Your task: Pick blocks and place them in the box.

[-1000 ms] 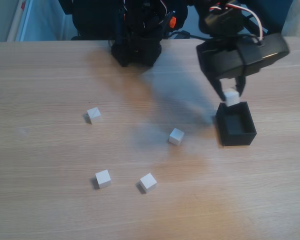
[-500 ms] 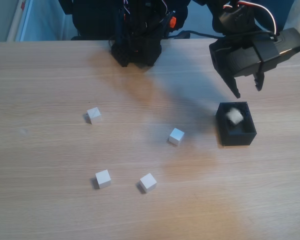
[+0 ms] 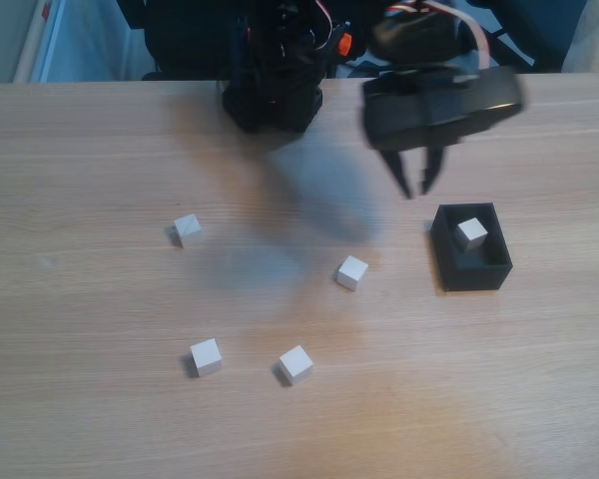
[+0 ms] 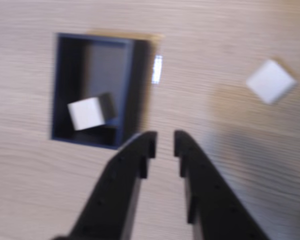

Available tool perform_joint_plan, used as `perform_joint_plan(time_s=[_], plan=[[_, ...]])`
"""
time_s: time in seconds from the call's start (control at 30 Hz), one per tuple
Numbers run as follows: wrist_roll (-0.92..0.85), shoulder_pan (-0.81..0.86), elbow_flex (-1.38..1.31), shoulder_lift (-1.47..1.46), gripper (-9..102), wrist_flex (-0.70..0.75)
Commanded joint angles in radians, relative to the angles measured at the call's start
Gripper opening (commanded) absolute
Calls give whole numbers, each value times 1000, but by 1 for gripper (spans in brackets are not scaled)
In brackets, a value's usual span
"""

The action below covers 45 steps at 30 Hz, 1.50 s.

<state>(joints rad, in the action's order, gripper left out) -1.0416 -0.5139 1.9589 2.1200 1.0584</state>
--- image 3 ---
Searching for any pale cloth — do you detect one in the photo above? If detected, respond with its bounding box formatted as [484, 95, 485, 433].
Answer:
[561, 0, 599, 74]

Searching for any black oval camera box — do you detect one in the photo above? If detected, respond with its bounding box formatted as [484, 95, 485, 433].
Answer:
[421, 66, 526, 136]

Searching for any dark blue office chair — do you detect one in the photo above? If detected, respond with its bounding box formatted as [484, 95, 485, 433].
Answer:
[466, 0, 583, 74]

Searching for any white panel with red mark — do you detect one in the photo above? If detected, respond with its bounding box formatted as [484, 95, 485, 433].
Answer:
[12, 0, 131, 84]

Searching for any red white servo cable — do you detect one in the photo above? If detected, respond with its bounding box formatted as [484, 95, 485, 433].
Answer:
[413, 0, 491, 71]
[306, 0, 341, 51]

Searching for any black clamp with orange trigger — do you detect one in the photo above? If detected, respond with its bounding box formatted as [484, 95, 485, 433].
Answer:
[328, 19, 365, 64]

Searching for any black open box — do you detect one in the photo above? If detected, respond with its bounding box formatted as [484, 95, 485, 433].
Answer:
[430, 202, 514, 293]

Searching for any white cube with diagonal line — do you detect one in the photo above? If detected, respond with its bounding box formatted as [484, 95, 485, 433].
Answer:
[172, 213, 205, 249]

